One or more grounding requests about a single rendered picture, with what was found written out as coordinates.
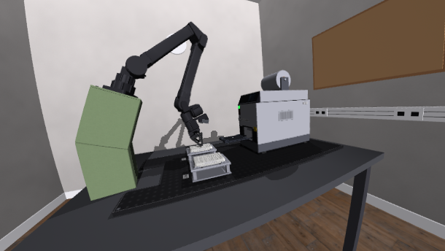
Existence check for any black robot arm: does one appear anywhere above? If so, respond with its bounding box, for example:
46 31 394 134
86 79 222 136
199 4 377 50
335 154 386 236
103 21 209 130

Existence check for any white well plate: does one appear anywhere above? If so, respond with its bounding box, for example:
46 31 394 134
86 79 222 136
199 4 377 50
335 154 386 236
190 143 213 152
193 152 225 167

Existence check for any dark grey cylinder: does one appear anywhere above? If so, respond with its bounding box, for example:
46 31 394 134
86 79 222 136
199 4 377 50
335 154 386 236
261 70 290 90

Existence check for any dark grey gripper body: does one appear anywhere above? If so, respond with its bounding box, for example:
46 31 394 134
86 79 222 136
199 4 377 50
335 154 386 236
185 119 200 138

